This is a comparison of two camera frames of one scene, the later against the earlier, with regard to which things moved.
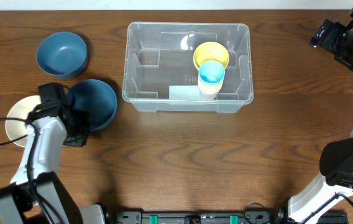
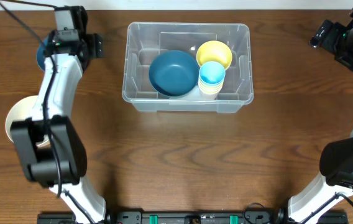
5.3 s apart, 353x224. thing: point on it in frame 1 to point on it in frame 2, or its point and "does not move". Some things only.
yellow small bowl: x=210 y=51 does not move
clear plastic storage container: x=160 y=75 does not move
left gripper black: x=79 y=127 to x=96 y=45
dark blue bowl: x=96 y=98 to x=174 y=73
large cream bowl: x=20 y=109 does not move
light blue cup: x=212 y=71 does not move
